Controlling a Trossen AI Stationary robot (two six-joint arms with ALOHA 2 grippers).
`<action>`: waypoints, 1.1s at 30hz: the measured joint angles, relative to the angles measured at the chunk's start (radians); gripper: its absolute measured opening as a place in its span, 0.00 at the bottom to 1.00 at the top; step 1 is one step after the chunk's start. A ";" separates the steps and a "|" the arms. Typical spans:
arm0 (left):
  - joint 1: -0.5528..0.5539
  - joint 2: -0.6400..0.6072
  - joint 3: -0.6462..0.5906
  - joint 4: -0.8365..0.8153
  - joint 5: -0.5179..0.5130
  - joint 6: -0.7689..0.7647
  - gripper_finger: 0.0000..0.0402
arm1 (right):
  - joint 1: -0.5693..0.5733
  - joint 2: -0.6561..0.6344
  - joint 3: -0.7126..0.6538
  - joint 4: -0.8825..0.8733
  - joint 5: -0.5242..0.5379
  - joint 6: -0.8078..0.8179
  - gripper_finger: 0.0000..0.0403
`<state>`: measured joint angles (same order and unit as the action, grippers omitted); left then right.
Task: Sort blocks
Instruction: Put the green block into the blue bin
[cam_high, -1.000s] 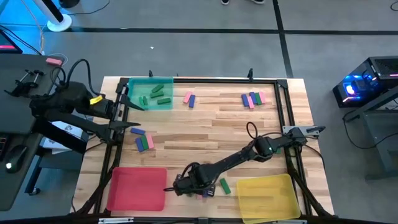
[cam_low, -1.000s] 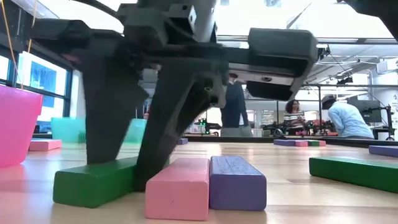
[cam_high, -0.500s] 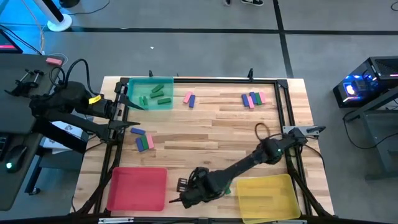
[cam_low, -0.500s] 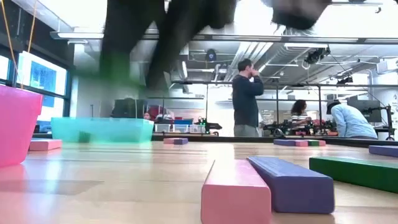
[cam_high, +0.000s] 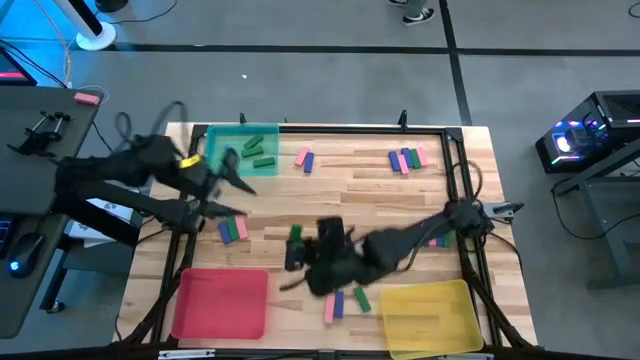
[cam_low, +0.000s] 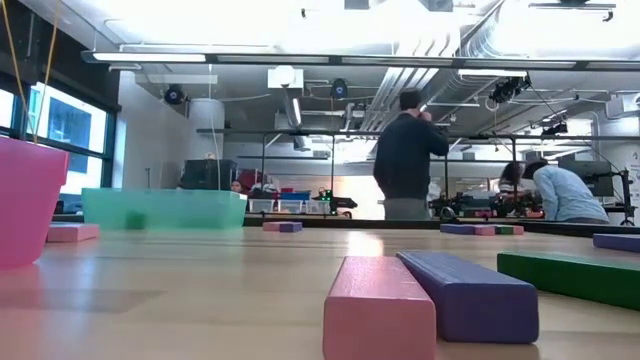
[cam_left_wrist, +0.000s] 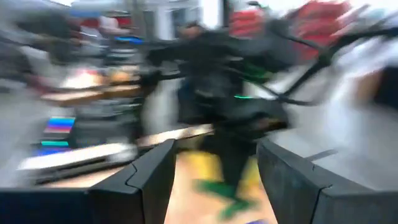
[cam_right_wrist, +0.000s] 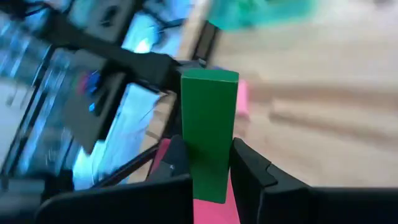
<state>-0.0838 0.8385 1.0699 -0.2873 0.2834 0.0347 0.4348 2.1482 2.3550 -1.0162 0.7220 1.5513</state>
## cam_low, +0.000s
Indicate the black metal rack frame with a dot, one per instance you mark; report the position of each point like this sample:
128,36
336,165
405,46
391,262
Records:
325,134

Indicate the overhead light bar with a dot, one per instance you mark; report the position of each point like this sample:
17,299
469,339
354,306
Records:
350,60

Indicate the glass window wall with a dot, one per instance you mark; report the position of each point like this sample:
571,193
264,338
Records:
70,125

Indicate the silver ceiling ducts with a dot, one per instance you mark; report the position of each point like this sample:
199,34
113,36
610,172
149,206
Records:
395,75

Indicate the small black ceiling camera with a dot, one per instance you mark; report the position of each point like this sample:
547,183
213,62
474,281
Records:
555,129

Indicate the black ceiling fixture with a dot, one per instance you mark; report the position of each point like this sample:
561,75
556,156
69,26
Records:
572,5

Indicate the red plastic bin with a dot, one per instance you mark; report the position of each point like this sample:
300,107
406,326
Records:
25,200

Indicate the purple wooden block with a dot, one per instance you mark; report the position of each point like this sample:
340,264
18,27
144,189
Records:
617,243
291,227
457,229
480,305

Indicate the white square ceiling box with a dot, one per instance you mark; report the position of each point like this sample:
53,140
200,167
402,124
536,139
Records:
285,77

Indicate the person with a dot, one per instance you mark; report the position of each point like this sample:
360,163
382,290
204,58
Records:
510,175
236,186
210,156
565,195
407,160

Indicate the clear storage box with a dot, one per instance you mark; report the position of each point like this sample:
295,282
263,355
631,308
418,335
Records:
318,207
261,206
291,206

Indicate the black round ceiling speaker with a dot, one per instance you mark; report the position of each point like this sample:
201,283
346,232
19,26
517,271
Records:
339,89
174,94

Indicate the black computer monitor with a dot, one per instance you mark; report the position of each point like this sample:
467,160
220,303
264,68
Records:
597,172

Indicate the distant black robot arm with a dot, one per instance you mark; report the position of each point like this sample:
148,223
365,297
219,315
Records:
340,202

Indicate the black ceiling camera rig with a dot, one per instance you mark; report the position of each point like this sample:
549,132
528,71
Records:
507,90

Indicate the black equipment case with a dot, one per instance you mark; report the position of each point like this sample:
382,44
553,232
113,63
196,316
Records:
207,175

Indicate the green translucent plastic bin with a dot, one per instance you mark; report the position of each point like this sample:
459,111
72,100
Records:
200,205

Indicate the distant cluttered workbench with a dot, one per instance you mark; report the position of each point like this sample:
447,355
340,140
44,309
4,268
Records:
475,206

